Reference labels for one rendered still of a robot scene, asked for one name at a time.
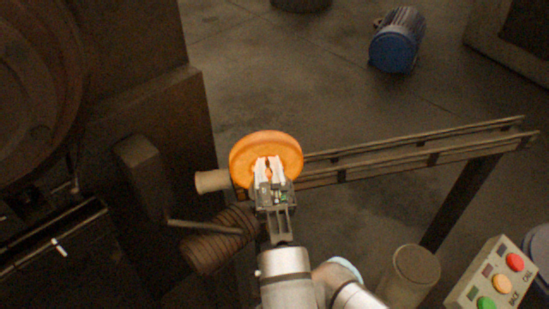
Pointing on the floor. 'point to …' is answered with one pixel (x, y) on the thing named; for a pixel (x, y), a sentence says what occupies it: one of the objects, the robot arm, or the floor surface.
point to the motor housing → (220, 253)
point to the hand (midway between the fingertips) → (266, 156)
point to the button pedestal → (520, 280)
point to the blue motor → (397, 40)
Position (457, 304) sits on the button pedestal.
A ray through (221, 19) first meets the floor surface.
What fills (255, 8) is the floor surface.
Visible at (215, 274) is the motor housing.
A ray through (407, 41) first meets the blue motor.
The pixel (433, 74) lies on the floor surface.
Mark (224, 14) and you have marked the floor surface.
